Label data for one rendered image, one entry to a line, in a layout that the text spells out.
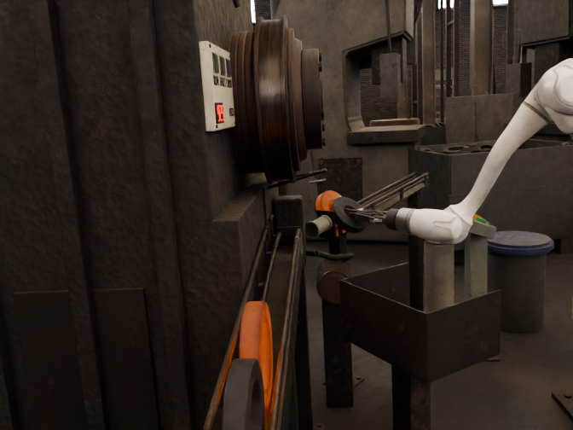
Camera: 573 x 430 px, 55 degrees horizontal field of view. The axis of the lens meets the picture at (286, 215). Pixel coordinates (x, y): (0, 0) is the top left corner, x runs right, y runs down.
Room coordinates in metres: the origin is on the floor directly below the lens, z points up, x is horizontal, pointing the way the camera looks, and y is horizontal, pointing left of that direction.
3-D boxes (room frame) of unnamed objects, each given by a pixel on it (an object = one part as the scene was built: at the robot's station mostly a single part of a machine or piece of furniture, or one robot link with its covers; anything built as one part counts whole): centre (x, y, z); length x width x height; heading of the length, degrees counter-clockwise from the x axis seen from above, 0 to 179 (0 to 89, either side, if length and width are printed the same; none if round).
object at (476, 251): (2.23, -0.79, 0.31); 0.24 x 0.16 x 0.62; 175
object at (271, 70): (1.61, 0.00, 1.11); 0.47 x 0.06 x 0.47; 175
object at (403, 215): (1.85, -0.42, 0.69); 0.09 x 0.06 x 0.09; 140
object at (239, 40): (1.62, 0.08, 1.12); 0.47 x 0.10 x 0.47; 175
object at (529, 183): (3.95, -1.48, 0.39); 1.03 x 0.83 x 0.77; 100
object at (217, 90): (1.28, 0.13, 1.15); 0.26 x 0.02 x 0.18; 175
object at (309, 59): (1.61, -0.10, 1.11); 0.28 x 0.06 x 0.28; 175
